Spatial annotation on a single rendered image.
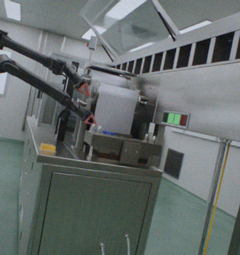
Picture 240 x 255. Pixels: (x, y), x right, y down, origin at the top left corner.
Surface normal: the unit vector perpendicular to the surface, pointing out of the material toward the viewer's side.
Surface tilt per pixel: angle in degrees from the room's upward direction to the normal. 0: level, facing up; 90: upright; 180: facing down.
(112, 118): 90
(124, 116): 90
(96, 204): 90
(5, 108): 90
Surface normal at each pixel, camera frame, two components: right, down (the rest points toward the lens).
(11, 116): 0.33, 0.12
